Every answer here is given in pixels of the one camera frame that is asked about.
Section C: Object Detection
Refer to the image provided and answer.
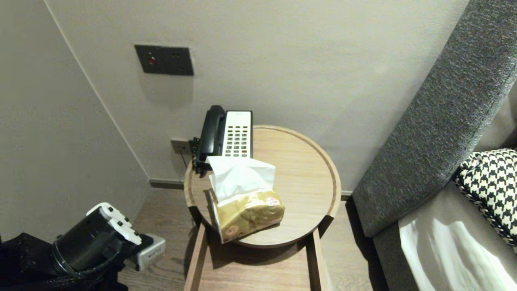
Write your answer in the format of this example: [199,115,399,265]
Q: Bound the black white houndstooth pillow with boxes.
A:
[452,149,517,247]

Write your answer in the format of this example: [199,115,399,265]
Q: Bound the grey wall socket plate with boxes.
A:
[171,139,192,155]

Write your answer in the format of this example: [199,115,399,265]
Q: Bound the curved wooden nightstand drawer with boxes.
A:
[184,224,330,291]

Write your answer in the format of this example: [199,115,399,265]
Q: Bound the dark wall switch panel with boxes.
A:
[135,44,194,76]

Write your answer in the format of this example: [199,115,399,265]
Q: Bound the black braided cable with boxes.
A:
[40,259,124,285]

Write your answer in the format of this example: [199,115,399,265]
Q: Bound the white gold tissue pack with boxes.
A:
[207,156,286,244]

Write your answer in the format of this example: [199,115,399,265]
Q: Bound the grey fabric headboard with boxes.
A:
[352,0,517,238]

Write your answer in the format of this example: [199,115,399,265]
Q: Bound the black coiled phone cord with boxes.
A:
[190,137,208,177]

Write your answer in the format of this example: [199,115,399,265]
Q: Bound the white black telephone base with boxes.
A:
[197,110,254,162]

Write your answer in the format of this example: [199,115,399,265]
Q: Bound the round wooden nightstand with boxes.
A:
[184,125,343,249]

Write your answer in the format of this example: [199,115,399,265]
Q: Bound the white bed sheet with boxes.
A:
[398,181,517,291]

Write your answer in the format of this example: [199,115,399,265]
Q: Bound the grey fabric bed base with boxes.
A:
[372,224,416,291]

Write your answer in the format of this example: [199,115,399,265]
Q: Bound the black telephone handset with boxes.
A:
[198,105,226,162]

